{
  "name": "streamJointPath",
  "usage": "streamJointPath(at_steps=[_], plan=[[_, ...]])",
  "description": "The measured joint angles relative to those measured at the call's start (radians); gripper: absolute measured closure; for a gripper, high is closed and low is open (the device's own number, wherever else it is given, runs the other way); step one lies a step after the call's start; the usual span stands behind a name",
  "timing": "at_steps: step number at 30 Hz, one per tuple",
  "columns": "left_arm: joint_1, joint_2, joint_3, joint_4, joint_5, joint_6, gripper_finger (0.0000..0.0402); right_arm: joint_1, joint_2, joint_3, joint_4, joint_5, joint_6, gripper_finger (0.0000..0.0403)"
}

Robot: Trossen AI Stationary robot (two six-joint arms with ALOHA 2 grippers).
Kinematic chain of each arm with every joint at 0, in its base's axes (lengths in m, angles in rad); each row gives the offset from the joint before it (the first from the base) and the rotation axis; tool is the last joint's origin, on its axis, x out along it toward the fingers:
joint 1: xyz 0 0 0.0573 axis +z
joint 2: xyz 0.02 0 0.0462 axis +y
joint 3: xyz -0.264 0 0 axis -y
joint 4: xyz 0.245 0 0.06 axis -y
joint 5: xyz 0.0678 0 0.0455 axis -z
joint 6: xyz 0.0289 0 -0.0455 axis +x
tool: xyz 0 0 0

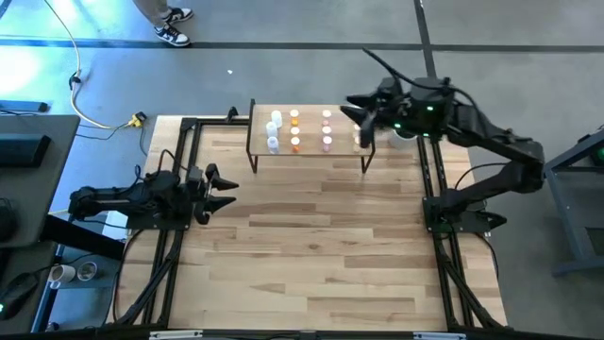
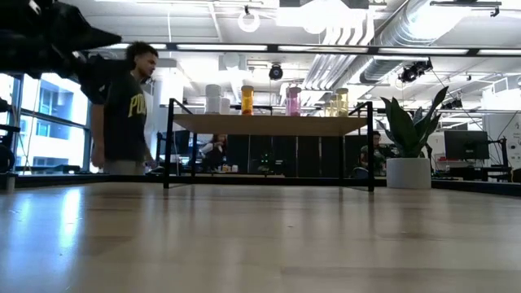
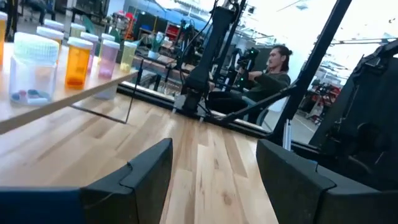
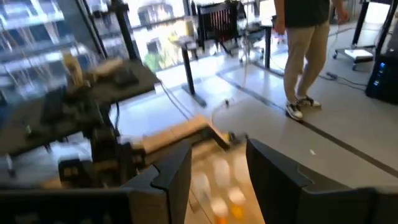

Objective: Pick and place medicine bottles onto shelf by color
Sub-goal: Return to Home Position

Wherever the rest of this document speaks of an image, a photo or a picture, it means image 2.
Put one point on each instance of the green plant in white pot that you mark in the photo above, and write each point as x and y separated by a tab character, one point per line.
408	171

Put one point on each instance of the black computer monitor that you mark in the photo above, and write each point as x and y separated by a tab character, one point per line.
466	144

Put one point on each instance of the orange pill bottle white cap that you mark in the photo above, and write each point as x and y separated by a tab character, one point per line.
247	103

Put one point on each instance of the white translucent pill bottle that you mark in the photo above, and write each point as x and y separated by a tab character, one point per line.
225	106

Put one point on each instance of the black ceiling spotlight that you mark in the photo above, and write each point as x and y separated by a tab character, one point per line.
275	72

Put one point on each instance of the clear pill bottle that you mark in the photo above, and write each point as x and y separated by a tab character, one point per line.
213	101

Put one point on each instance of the wooden shelf black metal legs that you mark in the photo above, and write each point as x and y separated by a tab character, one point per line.
268	125

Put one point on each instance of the black room partition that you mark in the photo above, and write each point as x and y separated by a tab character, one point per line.
309	156

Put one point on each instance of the silver ventilation duct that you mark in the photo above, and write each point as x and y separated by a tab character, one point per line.
382	71

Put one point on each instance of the black bar with light strips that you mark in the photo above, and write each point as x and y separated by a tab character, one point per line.
325	49

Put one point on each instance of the white ceiling pipes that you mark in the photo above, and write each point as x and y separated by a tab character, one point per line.
334	65

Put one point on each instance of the office desk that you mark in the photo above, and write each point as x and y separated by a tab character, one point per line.
468	169

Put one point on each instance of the person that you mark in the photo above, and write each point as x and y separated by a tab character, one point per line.
374	156
122	122
214	152

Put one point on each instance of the pink pill bottle white cap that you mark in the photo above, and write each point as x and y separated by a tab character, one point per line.
294	103

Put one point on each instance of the large office window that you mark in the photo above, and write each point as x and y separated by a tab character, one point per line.
61	122

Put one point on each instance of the black aluminium rig frame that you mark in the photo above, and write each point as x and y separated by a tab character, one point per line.
61	179

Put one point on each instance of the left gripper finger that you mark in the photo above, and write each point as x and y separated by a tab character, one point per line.
85	34
67	65

